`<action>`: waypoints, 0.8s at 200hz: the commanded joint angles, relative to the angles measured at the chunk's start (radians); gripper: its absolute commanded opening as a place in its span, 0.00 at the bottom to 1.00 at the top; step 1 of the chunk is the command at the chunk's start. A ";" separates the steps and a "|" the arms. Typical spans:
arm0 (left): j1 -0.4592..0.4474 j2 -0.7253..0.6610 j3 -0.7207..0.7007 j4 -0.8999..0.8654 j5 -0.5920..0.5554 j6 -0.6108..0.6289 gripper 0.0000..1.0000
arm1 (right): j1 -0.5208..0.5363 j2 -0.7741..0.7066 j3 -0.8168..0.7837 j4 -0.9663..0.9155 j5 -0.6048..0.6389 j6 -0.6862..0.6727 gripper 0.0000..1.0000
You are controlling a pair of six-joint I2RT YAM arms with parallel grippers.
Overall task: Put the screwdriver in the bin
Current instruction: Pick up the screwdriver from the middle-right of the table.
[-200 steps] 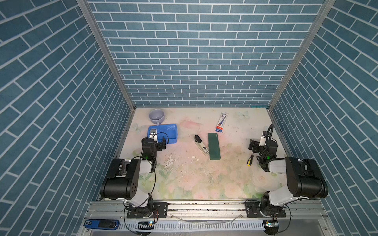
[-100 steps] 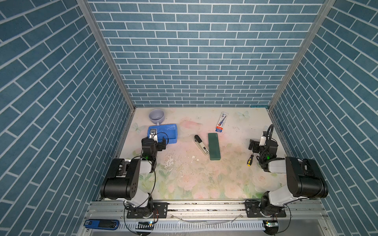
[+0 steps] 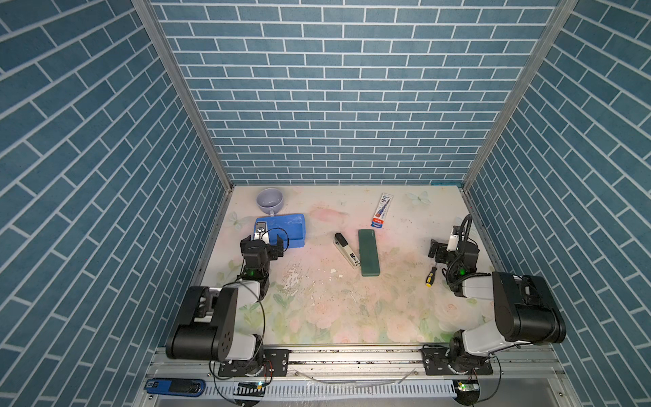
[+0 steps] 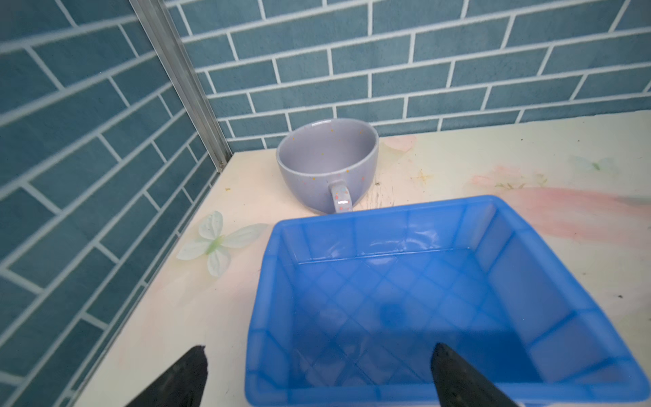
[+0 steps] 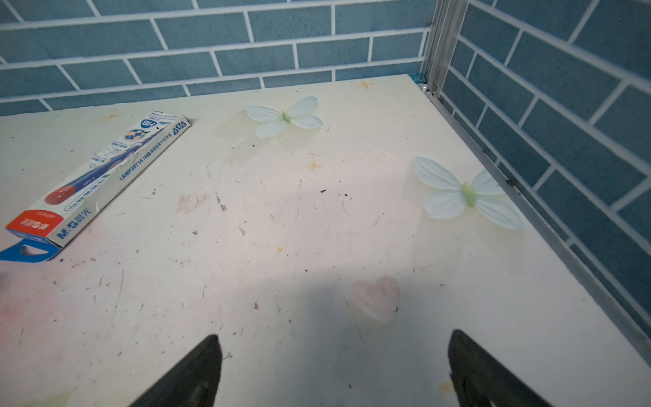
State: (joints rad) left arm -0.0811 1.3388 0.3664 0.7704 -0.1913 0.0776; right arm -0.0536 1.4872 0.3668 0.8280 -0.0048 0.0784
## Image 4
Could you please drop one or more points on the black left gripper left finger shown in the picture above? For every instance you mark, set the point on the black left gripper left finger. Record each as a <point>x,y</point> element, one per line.
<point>182,384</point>

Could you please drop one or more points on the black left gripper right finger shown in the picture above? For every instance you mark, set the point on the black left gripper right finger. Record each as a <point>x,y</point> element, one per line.
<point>458,383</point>

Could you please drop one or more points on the blue plastic bin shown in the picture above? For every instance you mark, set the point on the blue plastic bin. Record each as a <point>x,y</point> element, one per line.
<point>350,307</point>

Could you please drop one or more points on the metal corner post left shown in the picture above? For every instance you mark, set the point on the metal corner post left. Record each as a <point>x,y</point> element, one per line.
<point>159,28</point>

